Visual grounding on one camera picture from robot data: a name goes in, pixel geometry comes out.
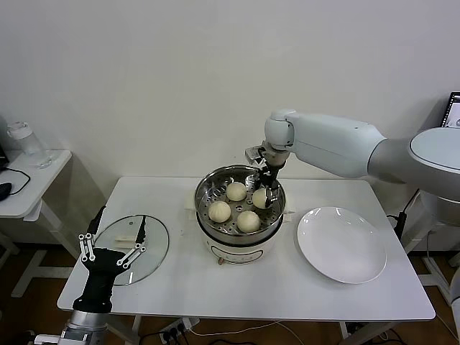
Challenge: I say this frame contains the round glass pot lid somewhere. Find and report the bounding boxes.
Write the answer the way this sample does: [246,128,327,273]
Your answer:
[93,214,170,286]

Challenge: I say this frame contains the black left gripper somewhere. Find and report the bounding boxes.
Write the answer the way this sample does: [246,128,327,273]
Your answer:
[73,205,148,313]

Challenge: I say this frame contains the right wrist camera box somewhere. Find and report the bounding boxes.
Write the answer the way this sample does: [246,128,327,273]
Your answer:
[244,146,269,168]

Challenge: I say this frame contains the white power strip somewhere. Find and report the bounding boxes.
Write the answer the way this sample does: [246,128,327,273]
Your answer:
[160,318,201,342]

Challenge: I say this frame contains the white round plate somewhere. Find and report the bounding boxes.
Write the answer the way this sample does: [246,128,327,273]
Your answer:
[296,206,388,285]

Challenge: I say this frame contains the stainless steel steamer basket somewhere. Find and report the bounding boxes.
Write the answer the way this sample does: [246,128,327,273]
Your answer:
[195,164,288,244]

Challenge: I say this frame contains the laptop charging cable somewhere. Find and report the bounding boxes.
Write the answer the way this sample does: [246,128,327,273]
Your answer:
[395,188,421,238]

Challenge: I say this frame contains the thin black desk cable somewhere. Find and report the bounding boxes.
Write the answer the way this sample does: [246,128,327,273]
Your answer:
[5,165,32,197]

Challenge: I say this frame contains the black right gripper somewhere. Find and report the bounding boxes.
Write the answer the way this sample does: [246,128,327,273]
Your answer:
[251,165,283,210]

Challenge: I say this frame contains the white main table legs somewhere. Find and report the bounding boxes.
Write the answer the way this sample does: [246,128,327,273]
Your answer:
[131,315,400,341]

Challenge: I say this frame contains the white side table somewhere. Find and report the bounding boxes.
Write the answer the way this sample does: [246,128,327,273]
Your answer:
[404,201,460,308]
[0,149,81,298]

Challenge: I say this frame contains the clear plastic water bottle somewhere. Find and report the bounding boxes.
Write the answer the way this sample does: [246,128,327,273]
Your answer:
[6,121,53,170]

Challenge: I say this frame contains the black electronic device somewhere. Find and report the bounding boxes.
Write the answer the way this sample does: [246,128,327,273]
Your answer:
[0,139,10,172]

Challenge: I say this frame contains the open laptop computer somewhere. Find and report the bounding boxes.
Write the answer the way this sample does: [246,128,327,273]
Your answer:
[440,91,460,129]

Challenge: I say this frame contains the white steamed baozi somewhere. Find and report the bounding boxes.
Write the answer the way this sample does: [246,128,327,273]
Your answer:
[251,188,270,209]
[225,181,248,202]
[236,210,261,234]
[208,200,232,223]

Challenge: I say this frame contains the white electric cooking pot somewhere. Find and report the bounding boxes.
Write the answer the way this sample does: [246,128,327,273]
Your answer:
[185,193,298,266]

